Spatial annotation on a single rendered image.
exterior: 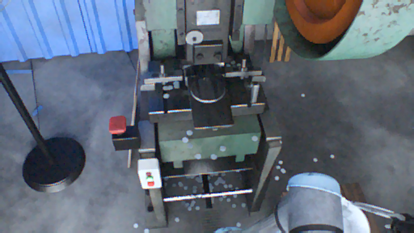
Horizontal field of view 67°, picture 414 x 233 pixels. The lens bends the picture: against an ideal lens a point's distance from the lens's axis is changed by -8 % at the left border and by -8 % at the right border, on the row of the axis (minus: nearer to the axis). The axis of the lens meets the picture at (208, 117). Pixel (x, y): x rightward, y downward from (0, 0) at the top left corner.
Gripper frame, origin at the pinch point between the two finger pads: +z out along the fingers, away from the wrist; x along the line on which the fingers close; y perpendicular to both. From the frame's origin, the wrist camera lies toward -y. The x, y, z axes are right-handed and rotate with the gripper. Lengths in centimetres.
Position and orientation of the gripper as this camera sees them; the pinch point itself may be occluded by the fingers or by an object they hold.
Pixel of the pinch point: (396, 218)
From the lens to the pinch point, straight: 138.8
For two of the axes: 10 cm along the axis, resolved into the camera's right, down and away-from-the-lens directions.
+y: -9.9, -1.2, 0.6
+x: -1.1, 9.9, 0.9
